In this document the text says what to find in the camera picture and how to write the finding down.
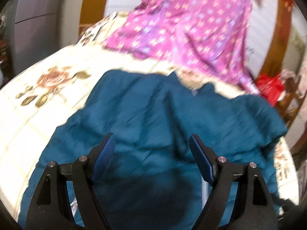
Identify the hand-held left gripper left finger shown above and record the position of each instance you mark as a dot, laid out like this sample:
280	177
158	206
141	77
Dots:
105	153

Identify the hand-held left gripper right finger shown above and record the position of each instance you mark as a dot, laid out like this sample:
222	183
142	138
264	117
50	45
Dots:
200	153

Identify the teal quilted down jacket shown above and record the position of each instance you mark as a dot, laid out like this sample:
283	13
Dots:
148	112

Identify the cream floral checked bed sheet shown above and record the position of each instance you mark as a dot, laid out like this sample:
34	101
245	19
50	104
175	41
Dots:
48	100

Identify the red shopping bag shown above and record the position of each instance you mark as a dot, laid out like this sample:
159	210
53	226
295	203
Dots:
269	88

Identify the wooden chair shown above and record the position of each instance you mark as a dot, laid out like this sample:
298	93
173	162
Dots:
290	105

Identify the purple floral bed cover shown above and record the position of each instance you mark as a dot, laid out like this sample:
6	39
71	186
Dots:
191	28

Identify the grey refrigerator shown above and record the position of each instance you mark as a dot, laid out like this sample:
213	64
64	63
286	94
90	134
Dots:
36	16

